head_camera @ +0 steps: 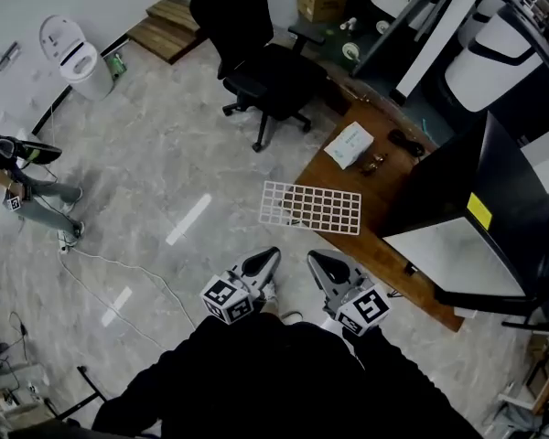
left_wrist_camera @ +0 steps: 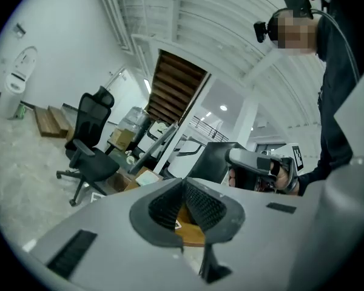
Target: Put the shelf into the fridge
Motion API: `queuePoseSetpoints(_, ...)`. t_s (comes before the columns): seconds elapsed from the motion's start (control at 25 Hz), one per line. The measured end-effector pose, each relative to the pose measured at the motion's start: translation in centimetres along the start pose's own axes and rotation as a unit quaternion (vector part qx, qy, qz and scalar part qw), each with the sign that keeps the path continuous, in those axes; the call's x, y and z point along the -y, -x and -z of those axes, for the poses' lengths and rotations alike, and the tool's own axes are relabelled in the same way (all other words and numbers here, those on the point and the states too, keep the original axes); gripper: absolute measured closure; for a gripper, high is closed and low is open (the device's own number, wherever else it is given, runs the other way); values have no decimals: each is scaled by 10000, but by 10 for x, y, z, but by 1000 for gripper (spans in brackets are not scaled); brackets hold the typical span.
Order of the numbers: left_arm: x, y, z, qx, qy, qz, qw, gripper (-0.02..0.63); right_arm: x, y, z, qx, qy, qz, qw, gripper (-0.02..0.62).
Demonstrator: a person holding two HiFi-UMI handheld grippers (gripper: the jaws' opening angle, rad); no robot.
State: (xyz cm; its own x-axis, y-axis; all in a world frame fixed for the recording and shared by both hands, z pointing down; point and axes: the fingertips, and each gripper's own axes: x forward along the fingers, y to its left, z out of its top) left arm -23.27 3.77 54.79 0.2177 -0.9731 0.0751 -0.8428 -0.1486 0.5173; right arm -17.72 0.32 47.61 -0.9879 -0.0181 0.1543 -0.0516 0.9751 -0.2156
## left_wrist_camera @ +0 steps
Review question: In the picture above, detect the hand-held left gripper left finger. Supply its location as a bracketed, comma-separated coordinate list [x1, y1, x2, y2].
[129, 177, 186, 249]

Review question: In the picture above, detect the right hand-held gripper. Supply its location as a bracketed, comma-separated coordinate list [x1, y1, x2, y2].
[224, 144, 305, 193]

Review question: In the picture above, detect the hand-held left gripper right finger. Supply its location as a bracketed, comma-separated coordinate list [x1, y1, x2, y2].
[184, 176, 246, 284]

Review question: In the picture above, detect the person's right forearm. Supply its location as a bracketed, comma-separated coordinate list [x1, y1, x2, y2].
[296, 162, 333, 197]

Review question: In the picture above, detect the person's right hand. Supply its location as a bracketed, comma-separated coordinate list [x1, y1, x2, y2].
[268, 161, 291, 191]

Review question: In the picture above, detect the black monitor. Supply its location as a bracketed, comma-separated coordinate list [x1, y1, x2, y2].
[186, 141, 247, 185]

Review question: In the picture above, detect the pale green flat box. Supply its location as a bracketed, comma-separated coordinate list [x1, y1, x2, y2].
[134, 170, 160, 188]

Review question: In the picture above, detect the black metal railing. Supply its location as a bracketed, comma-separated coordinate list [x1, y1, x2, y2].
[189, 116, 230, 142]

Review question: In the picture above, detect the white appliance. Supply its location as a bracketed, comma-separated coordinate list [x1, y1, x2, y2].
[136, 121, 172, 159]

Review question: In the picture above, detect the cardboard box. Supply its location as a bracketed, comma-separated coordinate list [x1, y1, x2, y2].
[110, 128, 136, 152]

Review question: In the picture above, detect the black office chair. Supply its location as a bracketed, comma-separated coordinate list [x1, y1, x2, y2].
[56, 85, 121, 207]

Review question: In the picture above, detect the person's dark clothed torso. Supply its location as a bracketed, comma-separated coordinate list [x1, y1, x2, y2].
[296, 9, 364, 197]

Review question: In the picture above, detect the wooden staircase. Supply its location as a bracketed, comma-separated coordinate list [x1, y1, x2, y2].
[144, 49, 211, 125]

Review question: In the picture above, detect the wooden step block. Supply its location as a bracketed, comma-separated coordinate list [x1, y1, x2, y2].
[33, 104, 75, 139]

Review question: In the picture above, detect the white toilet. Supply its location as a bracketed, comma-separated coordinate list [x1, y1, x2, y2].
[0, 45, 38, 120]

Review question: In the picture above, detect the black head-worn camera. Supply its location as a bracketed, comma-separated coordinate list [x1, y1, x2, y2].
[253, 19, 274, 44]

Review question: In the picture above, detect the grey cable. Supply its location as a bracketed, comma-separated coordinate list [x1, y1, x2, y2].
[311, 8, 361, 83]

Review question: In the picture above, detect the grey wall box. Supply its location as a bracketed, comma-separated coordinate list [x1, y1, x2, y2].
[13, 22, 27, 38]

